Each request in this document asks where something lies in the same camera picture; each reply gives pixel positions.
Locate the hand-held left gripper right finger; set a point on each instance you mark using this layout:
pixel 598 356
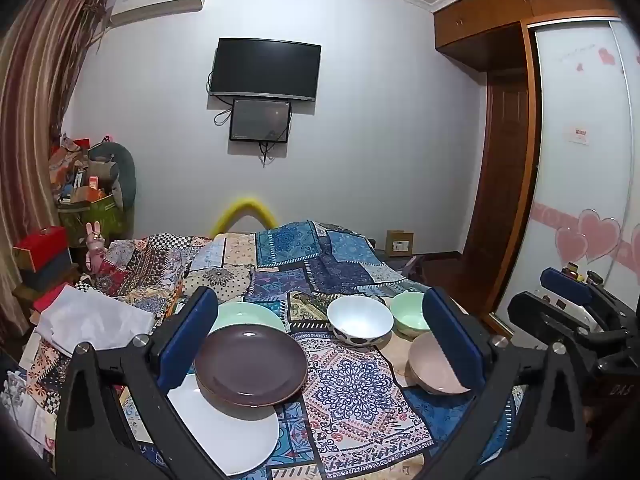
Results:
pixel 450 340

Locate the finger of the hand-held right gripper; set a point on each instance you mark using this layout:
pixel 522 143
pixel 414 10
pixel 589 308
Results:
pixel 565 286

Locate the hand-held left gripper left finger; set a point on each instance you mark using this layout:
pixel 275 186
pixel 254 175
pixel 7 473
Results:
pixel 187 340

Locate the pink bowl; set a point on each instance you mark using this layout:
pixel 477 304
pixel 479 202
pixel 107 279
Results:
pixel 425 365

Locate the green bowl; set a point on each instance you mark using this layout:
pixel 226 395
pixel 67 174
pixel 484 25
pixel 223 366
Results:
pixel 407 312

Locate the green plate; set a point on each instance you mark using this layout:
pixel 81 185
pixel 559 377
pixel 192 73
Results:
pixel 250 315

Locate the brown plate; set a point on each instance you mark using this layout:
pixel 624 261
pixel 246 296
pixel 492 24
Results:
pixel 250 365

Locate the white bowl with dark spots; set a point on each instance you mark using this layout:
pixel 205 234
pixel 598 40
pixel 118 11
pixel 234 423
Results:
pixel 357 317

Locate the white plate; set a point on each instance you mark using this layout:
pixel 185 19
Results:
pixel 225 435

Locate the white folded cloth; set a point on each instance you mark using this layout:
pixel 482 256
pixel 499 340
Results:
pixel 95 320

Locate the white sliding door with hearts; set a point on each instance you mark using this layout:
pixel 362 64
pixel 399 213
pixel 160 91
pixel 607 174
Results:
pixel 580 185

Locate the cardboard box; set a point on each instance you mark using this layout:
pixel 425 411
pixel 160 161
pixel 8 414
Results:
pixel 399 244

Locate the patchwork patterned blanket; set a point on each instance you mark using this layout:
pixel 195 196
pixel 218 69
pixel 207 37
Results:
pixel 350 395

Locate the pink rabbit toy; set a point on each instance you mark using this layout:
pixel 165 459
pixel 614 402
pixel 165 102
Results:
pixel 95 252

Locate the brown wooden door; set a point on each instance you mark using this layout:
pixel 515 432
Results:
pixel 500 170

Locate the yellow foam arch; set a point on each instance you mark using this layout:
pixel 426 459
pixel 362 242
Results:
pixel 245 203

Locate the white paper notice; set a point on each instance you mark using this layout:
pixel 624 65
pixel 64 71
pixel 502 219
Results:
pixel 579 135

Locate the dark grey box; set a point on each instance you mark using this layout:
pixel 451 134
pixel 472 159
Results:
pixel 50 272

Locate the green box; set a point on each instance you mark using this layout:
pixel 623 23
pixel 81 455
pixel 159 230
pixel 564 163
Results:
pixel 95 217

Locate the red box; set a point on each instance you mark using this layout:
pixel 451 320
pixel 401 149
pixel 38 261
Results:
pixel 40 247

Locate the grey plush pillow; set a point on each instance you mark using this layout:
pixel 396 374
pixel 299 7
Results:
pixel 125 175

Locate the pile of assorted boxes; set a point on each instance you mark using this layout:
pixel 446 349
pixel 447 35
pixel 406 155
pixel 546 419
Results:
pixel 75 170

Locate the small black monitor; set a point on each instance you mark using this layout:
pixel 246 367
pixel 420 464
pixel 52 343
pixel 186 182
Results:
pixel 260 120

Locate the striped brown curtain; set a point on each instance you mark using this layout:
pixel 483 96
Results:
pixel 35 110

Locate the brown wooden wardrobe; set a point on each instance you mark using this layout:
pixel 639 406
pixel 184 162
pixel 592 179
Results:
pixel 475 20

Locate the white air conditioner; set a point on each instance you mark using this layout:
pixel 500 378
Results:
pixel 155 2

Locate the black wall television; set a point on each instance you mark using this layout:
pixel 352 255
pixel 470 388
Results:
pixel 265 67

